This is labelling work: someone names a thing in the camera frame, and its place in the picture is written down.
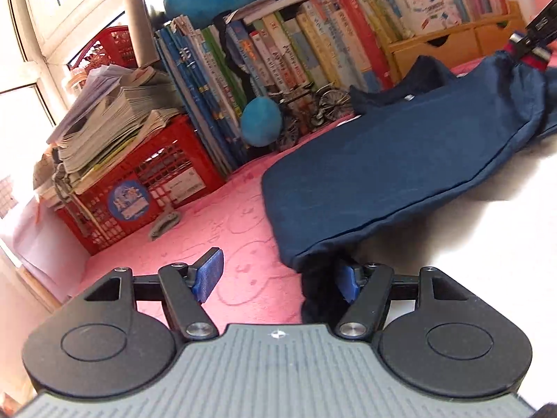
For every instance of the white navy zip jacket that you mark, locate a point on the white navy zip jacket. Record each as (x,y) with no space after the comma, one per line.
(409,149)

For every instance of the row of upright books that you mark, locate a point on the row of upright books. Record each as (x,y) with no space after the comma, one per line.
(275,45)

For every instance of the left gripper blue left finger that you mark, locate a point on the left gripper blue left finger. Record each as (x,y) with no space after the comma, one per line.
(185,288)

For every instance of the wooden desktop drawer shelf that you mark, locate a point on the wooden desktop drawer shelf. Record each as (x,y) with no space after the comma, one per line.
(457,45)

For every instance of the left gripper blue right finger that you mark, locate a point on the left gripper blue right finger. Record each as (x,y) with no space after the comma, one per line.
(366,289)

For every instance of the white colourful stationery box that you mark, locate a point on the white colourful stationery box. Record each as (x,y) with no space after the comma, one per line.
(426,16)

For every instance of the red plastic crate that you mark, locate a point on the red plastic crate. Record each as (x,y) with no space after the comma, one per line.
(169,169)

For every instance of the small red basket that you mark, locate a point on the small red basket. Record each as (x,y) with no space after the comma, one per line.
(111,45)

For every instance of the blue round ball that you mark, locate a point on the blue round ball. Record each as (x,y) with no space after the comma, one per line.
(261,122)

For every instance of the pink rabbit pattern mat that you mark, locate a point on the pink rabbit pattern mat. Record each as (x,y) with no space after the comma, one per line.
(258,287)

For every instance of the miniature black bicycle model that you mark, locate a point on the miniature black bicycle model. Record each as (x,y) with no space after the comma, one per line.
(310,107)

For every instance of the stack of papers and magazines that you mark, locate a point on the stack of papers and magazines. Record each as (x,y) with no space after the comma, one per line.
(115,112)

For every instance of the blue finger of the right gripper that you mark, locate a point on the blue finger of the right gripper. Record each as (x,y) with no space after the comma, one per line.
(538,34)

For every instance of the grey clip on mat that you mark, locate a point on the grey clip on mat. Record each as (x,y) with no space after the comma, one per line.
(164,223)

